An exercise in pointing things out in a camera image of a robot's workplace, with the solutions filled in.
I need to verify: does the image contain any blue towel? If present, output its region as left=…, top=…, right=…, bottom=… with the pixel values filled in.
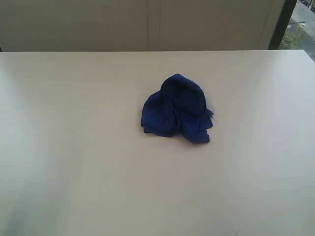
left=141, top=74, right=214, bottom=144

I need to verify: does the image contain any black window frame post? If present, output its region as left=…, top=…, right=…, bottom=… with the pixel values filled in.
left=268, top=0, right=297, bottom=50

